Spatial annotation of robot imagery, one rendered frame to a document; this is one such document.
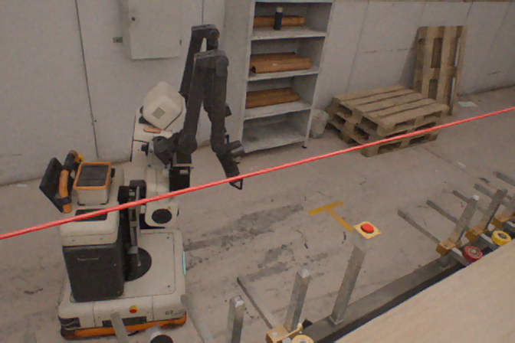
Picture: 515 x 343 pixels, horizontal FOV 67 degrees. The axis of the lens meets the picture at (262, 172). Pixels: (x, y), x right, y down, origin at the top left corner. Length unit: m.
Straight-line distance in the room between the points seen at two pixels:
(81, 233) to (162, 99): 0.72
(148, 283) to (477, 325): 1.63
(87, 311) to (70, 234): 0.52
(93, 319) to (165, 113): 1.20
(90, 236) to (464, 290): 1.65
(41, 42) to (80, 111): 0.61
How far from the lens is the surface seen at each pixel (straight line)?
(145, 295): 2.33
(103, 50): 3.47
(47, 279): 2.92
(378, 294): 1.95
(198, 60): 1.55
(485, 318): 1.81
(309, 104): 4.16
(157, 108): 1.79
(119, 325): 1.52
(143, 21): 3.25
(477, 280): 1.95
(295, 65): 3.83
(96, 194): 2.04
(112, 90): 3.60
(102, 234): 1.99
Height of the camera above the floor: 2.08
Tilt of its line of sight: 33 degrees down
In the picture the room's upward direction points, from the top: 8 degrees clockwise
